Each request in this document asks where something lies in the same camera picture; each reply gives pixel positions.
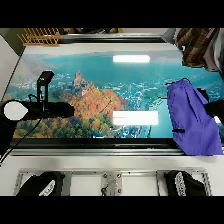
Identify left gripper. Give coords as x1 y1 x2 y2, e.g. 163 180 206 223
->
53 101 76 119

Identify purple shorts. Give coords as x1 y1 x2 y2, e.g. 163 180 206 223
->
165 77 224 157

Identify wooden rack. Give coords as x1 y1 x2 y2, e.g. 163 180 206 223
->
17 27 65 47

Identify checked shirt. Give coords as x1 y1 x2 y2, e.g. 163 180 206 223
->
175 27 218 68

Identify grey garment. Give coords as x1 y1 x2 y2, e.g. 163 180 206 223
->
203 27 224 74

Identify black cable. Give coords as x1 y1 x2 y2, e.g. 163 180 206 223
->
0 117 45 165

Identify silver frame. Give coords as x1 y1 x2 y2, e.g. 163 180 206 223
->
12 146 214 197

